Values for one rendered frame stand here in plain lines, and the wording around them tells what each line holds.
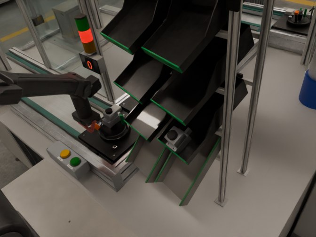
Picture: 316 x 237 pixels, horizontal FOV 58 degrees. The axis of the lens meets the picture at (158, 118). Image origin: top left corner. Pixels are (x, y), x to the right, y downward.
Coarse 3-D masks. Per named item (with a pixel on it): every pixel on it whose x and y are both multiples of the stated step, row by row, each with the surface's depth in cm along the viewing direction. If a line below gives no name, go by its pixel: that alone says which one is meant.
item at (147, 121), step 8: (144, 104) 99; (152, 104) 98; (136, 112) 99; (144, 112) 98; (152, 112) 96; (160, 112) 95; (128, 120) 99; (136, 120) 98; (144, 120) 96; (152, 120) 95; (160, 120) 93; (168, 120) 92; (136, 128) 96; (144, 128) 95; (152, 128) 93; (160, 128) 91; (144, 136) 93; (152, 136) 91
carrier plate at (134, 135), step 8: (80, 136) 128; (88, 136) 128; (96, 136) 127; (128, 136) 125; (136, 136) 124; (88, 144) 125; (96, 144) 124; (104, 144) 123; (112, 144) 123; (120, 144) 122; (128, 144) 122; (104, 152) 120; (112, 152) 119; (120, 152) 119; (112, 160) 116
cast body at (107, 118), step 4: (108, 108) 121; (112, 108) 122; (104, 112) 121; (108, 112) 119; (112, 112) 120; (116, 112) 121; (120, 112) 126; (104, 116) 121; (108, 116) 119; (112, 116) 120; (116, 116) 122; (104, 120) 121; (108, 120) 121; (112, 120) 121; (116, 120) 123; (104, 124) 123; (108, 124) 121; (112, 124) 122
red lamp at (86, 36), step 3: (87, 30) 116; (90, 30) 118; (81, 33) 117; (84, 33) 116; (87, 33) 117; (90, 33) 118; (81, 36) 118; (84, 36) 117; (87, 36) 118; (90, 36) 119; (81, 39) 119; (84, 39) 118; (87, 39) 118; (90, 39) 119; (84, 42) 119
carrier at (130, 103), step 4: (124, 100) 143; (128, 100) 143; (132, 100) 143; (120, 104) 141; (124, 104) 141; (128, 104) 141; (132, 104) 140; (136, 104) 140; (124, 108) 139; (128, 108) 139; (132, 108) 138; (128, 112) 139
